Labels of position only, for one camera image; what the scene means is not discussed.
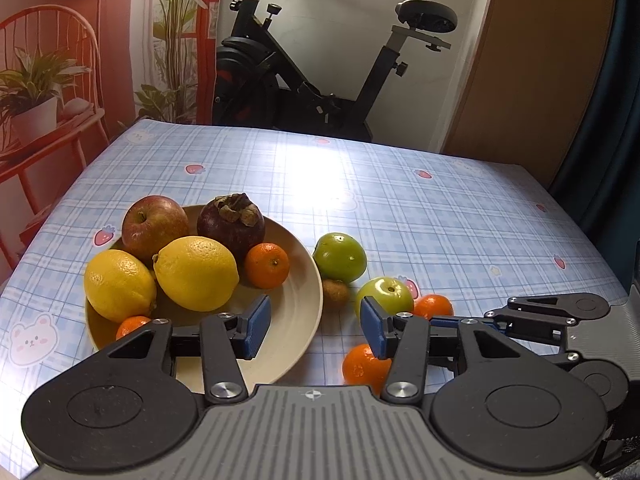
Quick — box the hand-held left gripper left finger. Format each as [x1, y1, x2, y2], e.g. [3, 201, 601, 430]
[107, 294, 273, 406]

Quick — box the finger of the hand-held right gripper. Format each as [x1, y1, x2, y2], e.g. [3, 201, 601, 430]
[431, 317, 581, 365]
[485, 294, 573, 326]

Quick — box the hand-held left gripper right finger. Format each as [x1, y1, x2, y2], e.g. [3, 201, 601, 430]
[360, 296, 538, 406]

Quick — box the orange mandarin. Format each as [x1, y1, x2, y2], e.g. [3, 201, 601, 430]
[116, 315, 152, 341]
[244, 242, 291, 290]
[412, 294, 455, 321]
[342, 344, 393, 386]

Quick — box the green round fruit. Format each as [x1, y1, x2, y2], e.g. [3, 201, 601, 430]
[355, 276, 416, 321]
[313, 232, 367, 282]

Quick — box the beige round plate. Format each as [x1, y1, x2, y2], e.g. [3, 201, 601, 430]
[84, 203, 325, 395]

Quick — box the small brown kiwi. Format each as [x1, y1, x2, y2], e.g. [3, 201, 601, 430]
[321, 278, 350, 305]

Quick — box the yellow lemon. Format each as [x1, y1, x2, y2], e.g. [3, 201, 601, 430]
[83, 249, 158, 323]
[152, 236, 240, 312]

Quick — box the dark purple mangosteen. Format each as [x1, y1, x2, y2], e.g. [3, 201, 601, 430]
[196, 192, 266, 263]

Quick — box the red apple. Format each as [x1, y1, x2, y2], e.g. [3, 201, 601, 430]
[121, 195, 190, 263]

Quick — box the blue checked tablecloth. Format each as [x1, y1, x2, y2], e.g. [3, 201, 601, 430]
[0, 119, 632, 480]

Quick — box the dark blue curtain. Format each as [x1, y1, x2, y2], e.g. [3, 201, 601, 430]
[547, 0, 640, 291]

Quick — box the brown wooden panel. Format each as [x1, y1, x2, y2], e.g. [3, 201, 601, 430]
[440, 0, 618, 188]

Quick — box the black exercise bike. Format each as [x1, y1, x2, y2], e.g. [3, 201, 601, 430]
[212, 0, 458, 143]

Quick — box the pink printed wall backdrop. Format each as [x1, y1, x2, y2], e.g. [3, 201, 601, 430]
[0, 0, 223, 281]

